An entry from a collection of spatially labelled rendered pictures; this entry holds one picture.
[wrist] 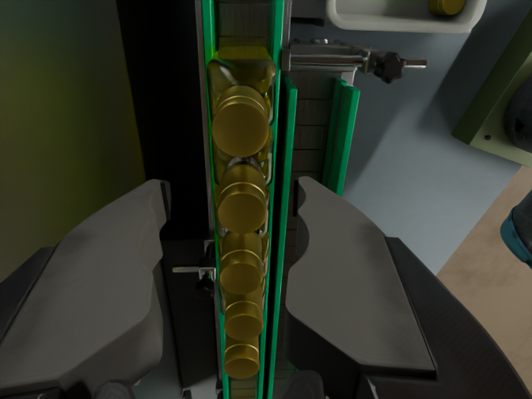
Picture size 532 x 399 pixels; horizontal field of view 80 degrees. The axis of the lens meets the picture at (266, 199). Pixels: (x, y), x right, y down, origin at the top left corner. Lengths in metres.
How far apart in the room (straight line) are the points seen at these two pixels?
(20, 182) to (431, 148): 0.67
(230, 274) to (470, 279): 2.13
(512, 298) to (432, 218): 1.83
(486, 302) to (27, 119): 2.49
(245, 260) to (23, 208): 0.14
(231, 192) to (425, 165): 0.58
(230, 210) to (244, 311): 0.10
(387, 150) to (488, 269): 1.70
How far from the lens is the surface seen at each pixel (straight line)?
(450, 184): 0.80
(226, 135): 0.19
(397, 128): 0.69
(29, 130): 0.23
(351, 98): 0.41
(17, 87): 0.23
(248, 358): 0.33
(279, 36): 0.38
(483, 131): 0.70
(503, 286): 2.50
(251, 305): 0.29
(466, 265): 2.22
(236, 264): 0.24
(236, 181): 0.22
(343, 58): 0.40
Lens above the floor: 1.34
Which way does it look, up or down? 60 degrees down
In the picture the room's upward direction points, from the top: 174 degrees clockwise
